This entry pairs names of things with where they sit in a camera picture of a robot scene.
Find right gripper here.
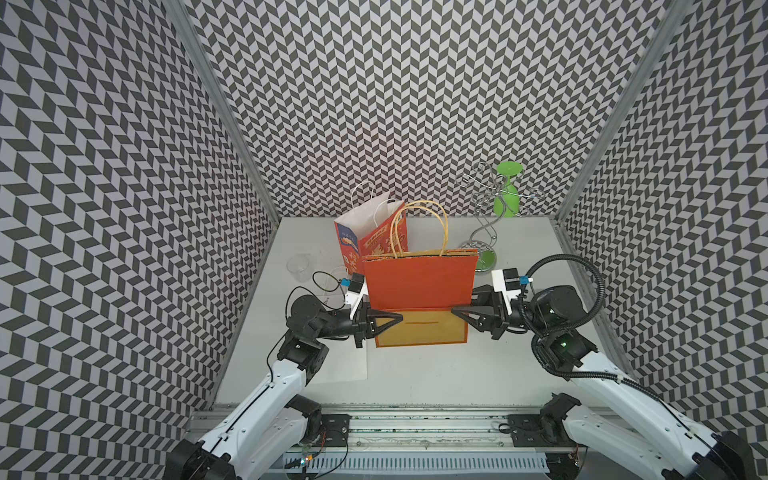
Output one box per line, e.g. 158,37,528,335
450,280,554,339

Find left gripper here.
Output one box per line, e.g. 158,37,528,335
313,299,402,347

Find white happy every day bag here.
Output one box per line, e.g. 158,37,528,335
310,340,368,385

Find plain red paper bag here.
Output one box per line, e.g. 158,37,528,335
362,200,478,348

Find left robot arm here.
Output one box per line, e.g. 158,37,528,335
162,274,403,479

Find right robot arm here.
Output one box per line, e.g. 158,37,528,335
452,254,757,479

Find red printed paper bag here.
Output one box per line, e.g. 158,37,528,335
334,191,405,275

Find clear plastic cup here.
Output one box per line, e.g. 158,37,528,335
286,253,314,283

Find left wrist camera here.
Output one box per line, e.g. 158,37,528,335
340,273,368,321

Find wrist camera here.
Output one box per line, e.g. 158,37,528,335
340,273,368,321
491,268,531,316

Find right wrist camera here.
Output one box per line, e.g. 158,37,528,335
491,268,531,316

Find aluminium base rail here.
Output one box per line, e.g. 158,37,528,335
179,404,691,480

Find green wire rack stand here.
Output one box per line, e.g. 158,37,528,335
458,160,537,275

